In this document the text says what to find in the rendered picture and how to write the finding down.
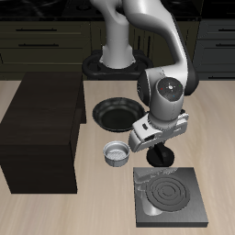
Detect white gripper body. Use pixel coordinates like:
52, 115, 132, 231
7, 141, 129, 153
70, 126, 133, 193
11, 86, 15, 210
128, 113, 190, 153

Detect dark kitchen cupboards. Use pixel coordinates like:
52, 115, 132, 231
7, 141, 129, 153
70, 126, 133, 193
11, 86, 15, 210
0, 0, 235, 82

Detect small grey fluted dish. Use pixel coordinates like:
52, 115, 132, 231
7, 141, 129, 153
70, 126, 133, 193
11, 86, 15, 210
102, 140, 131, 168

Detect black frying pan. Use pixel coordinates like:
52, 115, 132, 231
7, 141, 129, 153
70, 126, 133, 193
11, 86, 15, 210
92, 96, 148, 133

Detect dark wooden cabinet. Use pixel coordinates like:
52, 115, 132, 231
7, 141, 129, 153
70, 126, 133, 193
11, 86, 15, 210
0, 71, 88, 195

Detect flat black base plate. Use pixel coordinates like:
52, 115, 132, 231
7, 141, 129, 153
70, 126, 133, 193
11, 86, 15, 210
81, 49, 154, 78

